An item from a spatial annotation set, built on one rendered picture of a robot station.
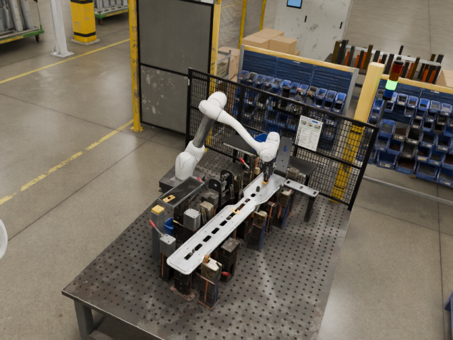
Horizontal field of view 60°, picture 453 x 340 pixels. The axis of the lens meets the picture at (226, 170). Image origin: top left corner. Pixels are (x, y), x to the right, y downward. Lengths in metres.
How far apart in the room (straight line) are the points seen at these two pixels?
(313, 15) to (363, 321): 7.15
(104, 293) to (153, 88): 3.52
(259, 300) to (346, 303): 1.32
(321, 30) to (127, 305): 7.93
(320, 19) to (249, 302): 7.64
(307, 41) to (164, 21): 5.00
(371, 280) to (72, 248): 2.93
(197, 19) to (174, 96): 1.11
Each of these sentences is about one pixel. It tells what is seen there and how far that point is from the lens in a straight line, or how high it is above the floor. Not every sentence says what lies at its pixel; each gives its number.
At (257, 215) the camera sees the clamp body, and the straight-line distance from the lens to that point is 2.88.
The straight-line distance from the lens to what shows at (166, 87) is 5.54.
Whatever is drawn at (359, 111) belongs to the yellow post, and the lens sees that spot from 3.37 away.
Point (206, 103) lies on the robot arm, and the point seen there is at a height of 1.61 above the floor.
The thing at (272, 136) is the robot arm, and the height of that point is 1.46.
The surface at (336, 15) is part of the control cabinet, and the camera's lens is 9.44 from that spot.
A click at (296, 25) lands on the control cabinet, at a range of 9.65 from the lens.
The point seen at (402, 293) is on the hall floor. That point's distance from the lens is 4.23.
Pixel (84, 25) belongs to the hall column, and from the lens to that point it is 10.25.
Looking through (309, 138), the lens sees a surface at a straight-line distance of 3.55.
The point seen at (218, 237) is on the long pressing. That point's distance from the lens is 2.69.
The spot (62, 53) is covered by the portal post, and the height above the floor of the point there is 0.05.
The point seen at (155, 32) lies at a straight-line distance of 5.41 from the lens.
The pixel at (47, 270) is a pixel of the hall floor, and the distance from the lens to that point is 4.01.
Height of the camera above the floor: 2.83
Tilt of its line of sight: 33 degrees down
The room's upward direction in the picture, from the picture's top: 6 degrees clockwise
